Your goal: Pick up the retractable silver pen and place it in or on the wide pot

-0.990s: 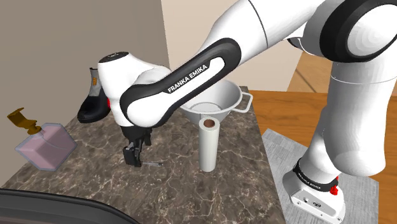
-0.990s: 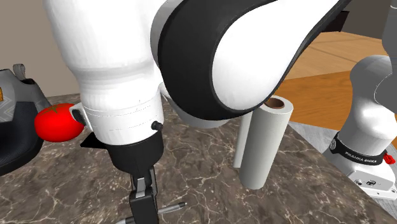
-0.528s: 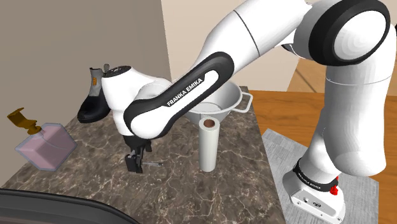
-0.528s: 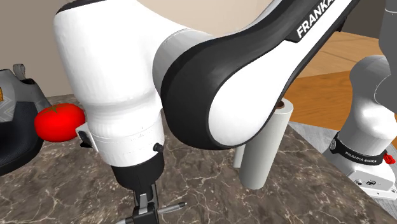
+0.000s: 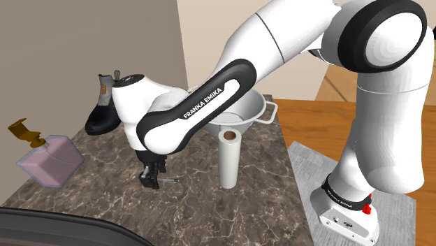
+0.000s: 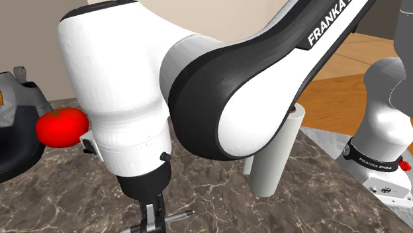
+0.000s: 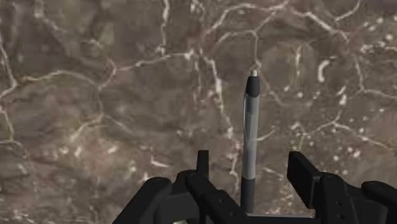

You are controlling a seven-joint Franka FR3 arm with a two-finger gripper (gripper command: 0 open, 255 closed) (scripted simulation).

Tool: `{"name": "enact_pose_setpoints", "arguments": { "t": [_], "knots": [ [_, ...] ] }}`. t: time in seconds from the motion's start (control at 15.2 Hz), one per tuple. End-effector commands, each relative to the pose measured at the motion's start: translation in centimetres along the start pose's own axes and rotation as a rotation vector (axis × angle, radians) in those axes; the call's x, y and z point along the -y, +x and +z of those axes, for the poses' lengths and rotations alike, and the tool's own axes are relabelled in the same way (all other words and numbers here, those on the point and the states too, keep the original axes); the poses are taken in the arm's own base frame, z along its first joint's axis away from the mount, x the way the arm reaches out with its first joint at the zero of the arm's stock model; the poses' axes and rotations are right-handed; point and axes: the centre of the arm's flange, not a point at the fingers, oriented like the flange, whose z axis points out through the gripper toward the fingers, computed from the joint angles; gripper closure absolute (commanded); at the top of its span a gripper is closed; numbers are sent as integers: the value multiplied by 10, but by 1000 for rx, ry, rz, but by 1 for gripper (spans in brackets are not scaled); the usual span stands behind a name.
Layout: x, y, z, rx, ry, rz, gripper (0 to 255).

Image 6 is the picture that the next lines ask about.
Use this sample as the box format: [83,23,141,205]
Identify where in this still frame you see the silver pen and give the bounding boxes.
[120,209,195,233]

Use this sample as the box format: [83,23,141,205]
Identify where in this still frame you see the red tomato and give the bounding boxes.
[35,107,90,149]

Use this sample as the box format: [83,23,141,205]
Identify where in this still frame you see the white paper towel roll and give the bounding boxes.
[242,103,306,198]

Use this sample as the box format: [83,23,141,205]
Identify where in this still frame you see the grey and black sneaker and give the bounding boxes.
[0,66,54,184]

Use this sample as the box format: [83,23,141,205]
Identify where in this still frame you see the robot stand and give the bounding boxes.
[300,125,413,227]

